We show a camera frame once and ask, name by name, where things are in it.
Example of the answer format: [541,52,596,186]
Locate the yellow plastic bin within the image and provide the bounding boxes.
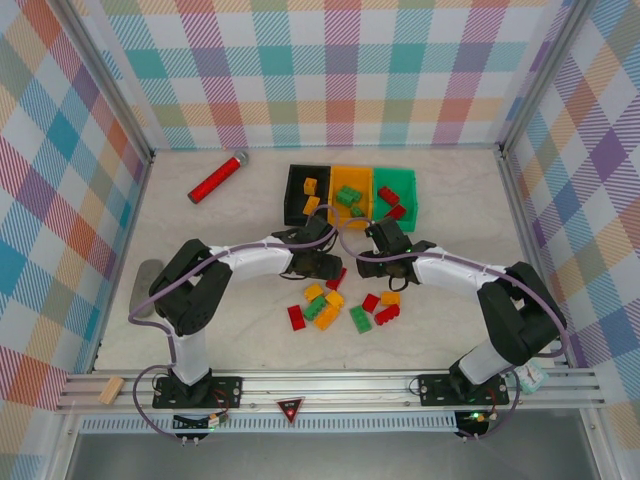
[327,164,375,231]

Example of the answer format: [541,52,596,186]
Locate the green plastic bin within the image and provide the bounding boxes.
[372,167,419,235]

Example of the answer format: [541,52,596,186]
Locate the black plastic bin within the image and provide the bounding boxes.
[283,163,332,227]

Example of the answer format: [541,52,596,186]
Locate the red glitter tube grey cap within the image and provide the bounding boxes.
[187,151,251,206]

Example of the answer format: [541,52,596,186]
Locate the red triangle warning badge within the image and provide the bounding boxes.
[276,396,306,429]

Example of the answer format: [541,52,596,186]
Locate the small black controller board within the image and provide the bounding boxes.
[172,412,231,432]
[455,409,492,437]

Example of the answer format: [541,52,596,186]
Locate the grey oval case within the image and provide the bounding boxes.
[128,259,162,319]

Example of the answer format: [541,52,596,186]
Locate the small teal alarm clock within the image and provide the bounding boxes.
[514,360,549,394]

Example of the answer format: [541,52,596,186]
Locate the grey metal panel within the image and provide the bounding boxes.
[62,432,604,480]

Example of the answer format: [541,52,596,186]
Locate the small wooden block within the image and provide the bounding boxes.
[97,377,125,405]

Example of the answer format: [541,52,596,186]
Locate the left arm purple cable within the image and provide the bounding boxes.
[128,203,344,442]

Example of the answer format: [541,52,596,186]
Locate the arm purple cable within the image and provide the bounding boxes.
[341,218,571,442]
[128,203,344,442]

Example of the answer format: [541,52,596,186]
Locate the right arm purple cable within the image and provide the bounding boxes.
[341,218,571,442]

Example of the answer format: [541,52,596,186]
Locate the aluminium mounting rail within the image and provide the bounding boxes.
[53,370,604,415]

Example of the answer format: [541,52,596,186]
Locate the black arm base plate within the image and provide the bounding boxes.
[415,373,510,407]
[152,375,244,410]

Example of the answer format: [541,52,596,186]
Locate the aluminium side rail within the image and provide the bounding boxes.
[88,152,157,375]
[497,144,571,371]

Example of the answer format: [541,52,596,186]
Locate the slotted grey cable duct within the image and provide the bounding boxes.
[78,417,464,435]

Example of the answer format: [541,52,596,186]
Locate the aluminium frame post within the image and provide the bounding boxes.
[498,0,600,154]
[52,0,156,164]

